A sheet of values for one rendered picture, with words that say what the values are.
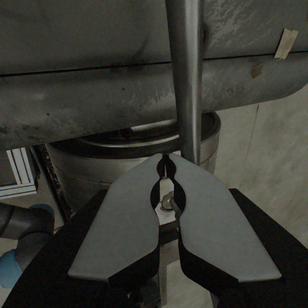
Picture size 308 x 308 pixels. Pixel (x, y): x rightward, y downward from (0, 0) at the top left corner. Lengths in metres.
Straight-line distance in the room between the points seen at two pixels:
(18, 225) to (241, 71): 0.54
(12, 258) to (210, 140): 0.45
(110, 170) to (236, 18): 0.20
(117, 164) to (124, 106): 0.08
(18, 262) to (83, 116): 0.40
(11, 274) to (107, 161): 0.36
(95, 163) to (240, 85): 0.19
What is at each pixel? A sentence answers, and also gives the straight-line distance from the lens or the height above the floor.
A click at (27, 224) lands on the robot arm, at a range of 0.57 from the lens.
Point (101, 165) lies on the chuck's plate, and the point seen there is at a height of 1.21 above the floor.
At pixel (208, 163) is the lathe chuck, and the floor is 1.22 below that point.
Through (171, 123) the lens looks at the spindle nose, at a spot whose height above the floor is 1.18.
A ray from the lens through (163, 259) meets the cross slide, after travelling 0.96.
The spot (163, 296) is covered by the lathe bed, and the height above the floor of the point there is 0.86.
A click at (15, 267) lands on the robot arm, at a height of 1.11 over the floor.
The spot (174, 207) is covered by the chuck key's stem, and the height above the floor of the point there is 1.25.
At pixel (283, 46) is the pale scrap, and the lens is 0.26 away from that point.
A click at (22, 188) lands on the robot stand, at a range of 1.47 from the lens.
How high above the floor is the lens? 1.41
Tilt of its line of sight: 54 degrees down
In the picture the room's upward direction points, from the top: 140 degrees clockwise
